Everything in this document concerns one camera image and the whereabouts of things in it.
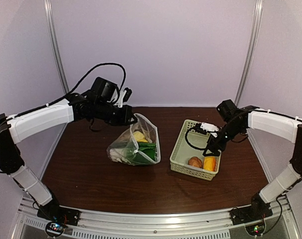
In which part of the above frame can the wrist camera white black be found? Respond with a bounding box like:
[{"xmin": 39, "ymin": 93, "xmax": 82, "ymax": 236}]
[
  {"xmin": 195, "ymin": 122, "xmax": 219, "ymax": 134},
  {"xmin": 115, "ymin": 88, "xmax": 132, "ymax": 108}
]

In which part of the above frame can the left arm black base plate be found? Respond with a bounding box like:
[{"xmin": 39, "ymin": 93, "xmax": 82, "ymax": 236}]
[{"xmin": 37, "ymin": 207, "xmax": 80, "ymax": 226}]

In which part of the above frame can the left round circuit board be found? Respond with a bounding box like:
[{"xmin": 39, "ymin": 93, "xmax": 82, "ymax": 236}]
[{"xmin": 45, "ymin": 222, "xmax": 67, "ymax": 238}]

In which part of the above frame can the green white bok choy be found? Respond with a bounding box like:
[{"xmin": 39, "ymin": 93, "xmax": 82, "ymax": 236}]
[{"xmin": 107, "ymin": 142, "xmax": 159, "ymax": 166}]

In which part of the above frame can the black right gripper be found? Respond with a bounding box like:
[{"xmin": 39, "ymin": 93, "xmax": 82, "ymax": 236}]
[{"xmin": 203, "ymin": 121, "xmax": 244, "ymax": 156}]

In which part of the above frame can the left aluminium frame post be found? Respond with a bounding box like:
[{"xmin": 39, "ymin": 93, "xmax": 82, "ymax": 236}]
[{"xmin": 43, "ymin": 0, "xmax": 69, "ymax": 94}]

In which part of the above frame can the front aluminium rail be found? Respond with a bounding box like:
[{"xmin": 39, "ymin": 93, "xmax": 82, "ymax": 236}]
[{"xmin": 9, "ymin": 197, "xmax": 301, "ymax": 239}]

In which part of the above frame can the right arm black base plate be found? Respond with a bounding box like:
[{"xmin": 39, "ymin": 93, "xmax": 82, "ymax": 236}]
[{"xmin": 229, "ymin": 206, "xmax": 273, "ymax": 225}]

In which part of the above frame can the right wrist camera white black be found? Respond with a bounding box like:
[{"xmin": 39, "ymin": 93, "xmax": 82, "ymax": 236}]
[{"xmin": 195, "ymin": 122, "xmax": 219, "ymax": 134}]

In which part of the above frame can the right aluminium frame post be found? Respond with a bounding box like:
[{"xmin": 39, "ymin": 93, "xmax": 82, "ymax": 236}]
[{"xmin": 235, "ymin": 0, "xmax": 263, "ymax": 106}]

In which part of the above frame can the dark green cucumber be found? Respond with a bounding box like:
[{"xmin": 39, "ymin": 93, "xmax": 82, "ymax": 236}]
[{"xmin": 138, "ymin": 142, "xmax": 156, "ymax": 149}]

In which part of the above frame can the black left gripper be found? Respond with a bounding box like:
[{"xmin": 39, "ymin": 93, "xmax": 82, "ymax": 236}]
[{"xmin": 94, "ymin": 100, "xmax": 138, "ymax": 126}]

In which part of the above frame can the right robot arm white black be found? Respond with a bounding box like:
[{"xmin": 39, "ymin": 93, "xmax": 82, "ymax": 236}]
[{"xmin": 199, "ymin": 100, "xmax": 302, "ymax": 220}]

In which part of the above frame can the right round circuit board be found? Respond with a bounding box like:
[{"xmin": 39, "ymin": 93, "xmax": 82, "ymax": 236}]
[{"xmin": 245, "ymin": 222, "xmax": 266, "ymax": 237}]

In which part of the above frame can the orange yellow corn bread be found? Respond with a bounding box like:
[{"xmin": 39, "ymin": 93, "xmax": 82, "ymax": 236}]
[{"xmin": 203, "ymin": 156, "xmax": 216, "ymax": 172}]

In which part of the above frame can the brown potato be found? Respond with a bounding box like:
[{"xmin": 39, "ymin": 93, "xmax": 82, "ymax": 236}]
[{"xmin": 188, "ymin": 156, "xmax": 202, "ymax": 168}]

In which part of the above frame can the clear polka dot zip bag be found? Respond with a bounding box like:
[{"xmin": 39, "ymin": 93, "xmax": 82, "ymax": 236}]
[{"xmin": 107, "ymin": 113, "xmax": 161, "ymax": 166}]

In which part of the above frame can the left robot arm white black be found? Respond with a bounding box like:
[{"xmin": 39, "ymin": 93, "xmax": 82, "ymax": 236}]
[{"xmin": 0, "ymin": 77, "xmax": 137, "ymax": 221}]

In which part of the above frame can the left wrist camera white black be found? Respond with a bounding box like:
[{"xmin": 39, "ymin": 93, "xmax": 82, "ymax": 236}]
[{"xmin": 115, "ymin": 88, "xmax": 132, "ymax": 108}]

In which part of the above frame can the green perforated plastic basket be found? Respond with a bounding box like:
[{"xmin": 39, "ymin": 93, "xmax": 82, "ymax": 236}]
[{"xmin": 170, "ymin": 119, "xmax": 221, "ymax": 181}]

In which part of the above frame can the round circuit board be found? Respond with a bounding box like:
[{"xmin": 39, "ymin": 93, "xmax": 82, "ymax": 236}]
[
  {"xmin": 45, "ymin": 222, "xmax": 67, "ymax": 238},
  {"xmin": 245, "ymin": 222, "xmax": 266, "ymax": 237}
]

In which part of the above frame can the aluminium frame post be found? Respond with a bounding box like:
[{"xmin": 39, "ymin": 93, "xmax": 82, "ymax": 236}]
[
  {"xmin": 43, "ymin": 0, "xmax": 69, "ymax": 94},
  {"xmin": 235, "ymin": 0, "xmax": 263, "ymax": 106}
]

